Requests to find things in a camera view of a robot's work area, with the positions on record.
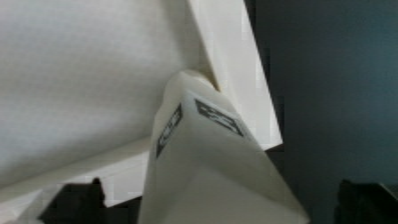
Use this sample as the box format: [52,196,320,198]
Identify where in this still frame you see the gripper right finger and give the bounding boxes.
[334,180,398,224]

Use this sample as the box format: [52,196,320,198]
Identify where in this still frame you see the white desk top tray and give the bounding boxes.
[0,0,208,224]

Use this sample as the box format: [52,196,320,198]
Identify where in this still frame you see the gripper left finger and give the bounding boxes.
[37,179,142,224]

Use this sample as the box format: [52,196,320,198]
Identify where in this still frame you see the white desk leg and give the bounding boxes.
[139,70,309,224]

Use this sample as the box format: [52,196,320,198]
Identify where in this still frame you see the white right fence bar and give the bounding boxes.
[188,0,283,150]

